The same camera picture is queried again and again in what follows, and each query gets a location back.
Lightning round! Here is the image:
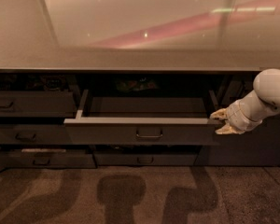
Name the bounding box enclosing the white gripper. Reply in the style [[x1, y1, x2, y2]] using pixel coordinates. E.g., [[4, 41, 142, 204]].
[[210, 98, 263, 135]]

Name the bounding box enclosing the dark grey drawer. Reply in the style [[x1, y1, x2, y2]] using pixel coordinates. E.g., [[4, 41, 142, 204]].
[[64, 91, 221, 146], [0, 91, 77, 118], [0, 125, 71, 145], [93, 151, 197, 166], [0, 150, 96, 169]]

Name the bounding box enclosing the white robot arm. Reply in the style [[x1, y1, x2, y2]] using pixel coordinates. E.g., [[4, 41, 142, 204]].
[[210, 69, 280, 134]]

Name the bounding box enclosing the colourful item in top drawer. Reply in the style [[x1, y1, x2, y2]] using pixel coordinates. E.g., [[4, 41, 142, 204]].
[[115, 77, 160, 92]]

